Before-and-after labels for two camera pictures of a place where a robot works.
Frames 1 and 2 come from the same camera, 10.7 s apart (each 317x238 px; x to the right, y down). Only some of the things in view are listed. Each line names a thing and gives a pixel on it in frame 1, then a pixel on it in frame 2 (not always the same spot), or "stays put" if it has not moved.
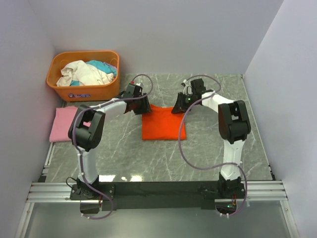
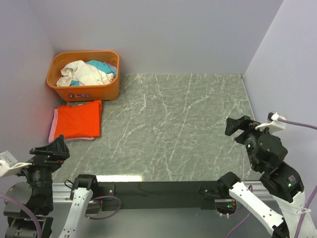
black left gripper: (145, 108) to (59, 150)
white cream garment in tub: (83, 73) stays put
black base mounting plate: (155, 196) stays put
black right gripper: (180, 106) to (231, 124)
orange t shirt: (162, 124) to (83, 120)
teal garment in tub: (103, 68) stays put
